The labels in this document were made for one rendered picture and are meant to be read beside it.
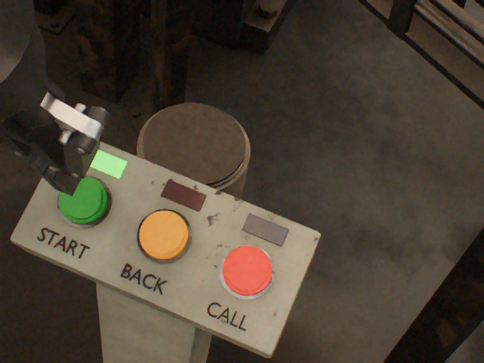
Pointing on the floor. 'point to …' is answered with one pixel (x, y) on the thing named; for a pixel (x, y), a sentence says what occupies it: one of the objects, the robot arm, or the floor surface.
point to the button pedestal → (168, 266)
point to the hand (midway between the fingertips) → (60, 162)
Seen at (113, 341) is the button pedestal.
